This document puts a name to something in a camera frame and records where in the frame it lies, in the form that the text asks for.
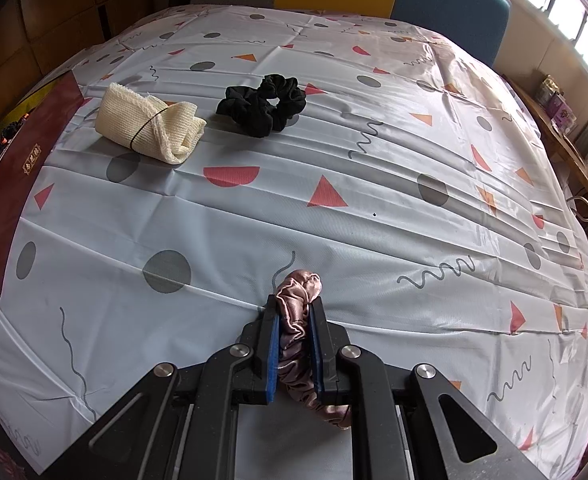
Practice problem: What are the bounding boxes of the black scrunchie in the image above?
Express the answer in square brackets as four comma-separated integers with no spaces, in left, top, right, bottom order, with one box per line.
[216,74,307,138]

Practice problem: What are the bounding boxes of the dark red box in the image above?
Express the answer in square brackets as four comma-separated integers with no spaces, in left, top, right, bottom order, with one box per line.
[0,71,85,306]

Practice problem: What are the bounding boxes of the blue chair back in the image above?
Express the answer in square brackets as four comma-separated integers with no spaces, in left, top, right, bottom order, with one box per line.
[390,0,511,68]

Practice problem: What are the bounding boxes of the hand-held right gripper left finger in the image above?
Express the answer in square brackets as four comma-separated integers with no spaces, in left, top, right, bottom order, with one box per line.
[36,295,280,480]

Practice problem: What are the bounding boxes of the purple packets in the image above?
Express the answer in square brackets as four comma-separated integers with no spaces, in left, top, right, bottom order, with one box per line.
[539,75,580,133]

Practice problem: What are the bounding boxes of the black braided beaded hairpiece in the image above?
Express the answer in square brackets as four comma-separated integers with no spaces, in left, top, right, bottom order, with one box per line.
[0,110,30,161]

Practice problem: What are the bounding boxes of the pink satin scrunchie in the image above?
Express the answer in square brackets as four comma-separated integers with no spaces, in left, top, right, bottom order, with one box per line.
[273,269,355,432]

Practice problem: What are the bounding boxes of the wooden cabinet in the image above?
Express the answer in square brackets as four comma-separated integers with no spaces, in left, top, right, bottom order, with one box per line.
[19,0,195,76]

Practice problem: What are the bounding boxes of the wooden side table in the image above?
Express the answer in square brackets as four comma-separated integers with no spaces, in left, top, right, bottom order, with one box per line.
[511,77,588,281]

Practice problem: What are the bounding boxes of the window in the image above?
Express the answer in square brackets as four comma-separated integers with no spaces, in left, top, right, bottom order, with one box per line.
[454,0,588,81]

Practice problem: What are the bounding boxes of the cream knitted cloth roll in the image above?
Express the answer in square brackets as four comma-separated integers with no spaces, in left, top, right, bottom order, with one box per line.
[95,82,207,165]

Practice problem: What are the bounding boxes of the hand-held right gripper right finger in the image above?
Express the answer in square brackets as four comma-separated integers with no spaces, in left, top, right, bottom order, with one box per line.
[308,297,545,480]

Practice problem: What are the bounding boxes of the printed grey tablecloth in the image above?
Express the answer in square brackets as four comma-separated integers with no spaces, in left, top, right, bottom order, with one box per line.
[0,2,588,480]

